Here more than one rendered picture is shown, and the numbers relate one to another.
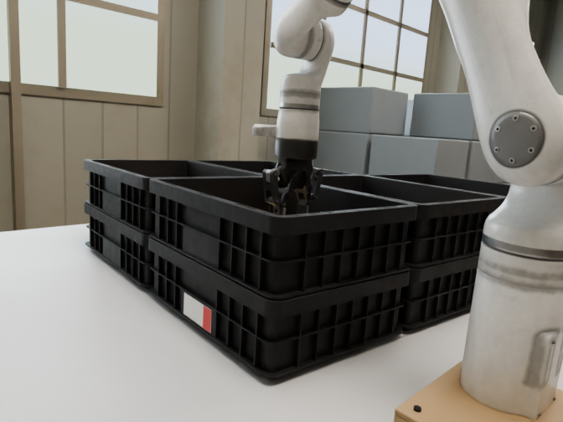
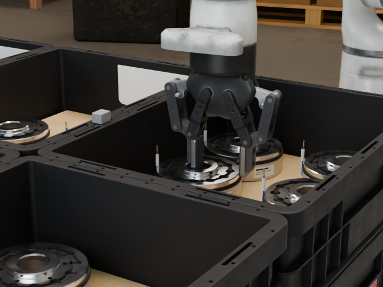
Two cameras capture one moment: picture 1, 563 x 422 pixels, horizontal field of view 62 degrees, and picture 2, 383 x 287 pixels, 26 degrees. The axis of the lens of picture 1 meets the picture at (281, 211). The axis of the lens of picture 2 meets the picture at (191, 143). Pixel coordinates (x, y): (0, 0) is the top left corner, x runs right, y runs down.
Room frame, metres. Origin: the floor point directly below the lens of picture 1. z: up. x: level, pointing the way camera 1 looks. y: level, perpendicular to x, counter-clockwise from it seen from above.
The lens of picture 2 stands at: (1.16, 0.83, 1.22)
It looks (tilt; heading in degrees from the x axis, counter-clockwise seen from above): 19 degrees down; 251
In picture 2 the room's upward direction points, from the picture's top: straight up
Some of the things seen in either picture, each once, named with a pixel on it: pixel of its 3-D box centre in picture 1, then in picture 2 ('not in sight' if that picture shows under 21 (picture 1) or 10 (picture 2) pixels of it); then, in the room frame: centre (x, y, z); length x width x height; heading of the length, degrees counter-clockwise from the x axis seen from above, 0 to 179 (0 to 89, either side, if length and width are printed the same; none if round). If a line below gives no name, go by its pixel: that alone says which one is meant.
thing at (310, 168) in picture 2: not in sight; (345, 165); (0.68, 0.00, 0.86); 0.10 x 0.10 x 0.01
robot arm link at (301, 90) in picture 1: (307, 64); not in sight; (0.84, -0.03, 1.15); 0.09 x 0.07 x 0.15; 126
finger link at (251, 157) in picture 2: (275, 210); (256, 151); (0.80, 0.01, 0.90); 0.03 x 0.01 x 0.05; 137
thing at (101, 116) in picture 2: not in sight; (101, 116); (0.97, -0.05, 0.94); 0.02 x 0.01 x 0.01; 39
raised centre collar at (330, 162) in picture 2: not in sight; (345, 162); (0.68, 0.00, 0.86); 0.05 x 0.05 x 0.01
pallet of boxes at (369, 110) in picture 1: (416, 188); not in sight; (3.44, -0.99, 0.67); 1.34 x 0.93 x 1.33; 135
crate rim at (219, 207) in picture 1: (274, 198); (250, 135); (0.81, 0.01, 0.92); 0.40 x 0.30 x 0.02; 39
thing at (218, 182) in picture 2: not in sight; (198, 171); (0.85, -0.04, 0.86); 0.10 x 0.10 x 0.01
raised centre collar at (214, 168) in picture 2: not in sight; (198, 167); (0.85, -0.04, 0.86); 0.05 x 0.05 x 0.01
